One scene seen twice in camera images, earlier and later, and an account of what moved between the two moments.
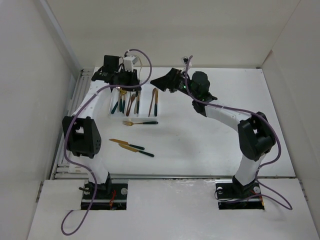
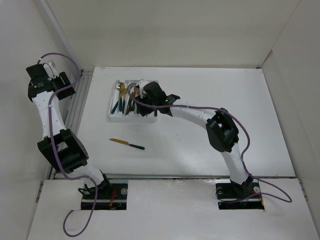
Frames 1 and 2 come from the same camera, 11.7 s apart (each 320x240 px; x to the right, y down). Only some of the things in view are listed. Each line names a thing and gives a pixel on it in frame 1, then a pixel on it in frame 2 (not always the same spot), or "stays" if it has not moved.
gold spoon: [122, 92] → [118, 85]
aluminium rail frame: [65, 169] stays
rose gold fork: [132, 97] stays
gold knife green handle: [126, 143] stays
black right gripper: [169, 80] → [143, 110]
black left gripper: [132, 75] → [61, 79]
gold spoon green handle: [122, 92] stays
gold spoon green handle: [116, 105] → [123, 92]
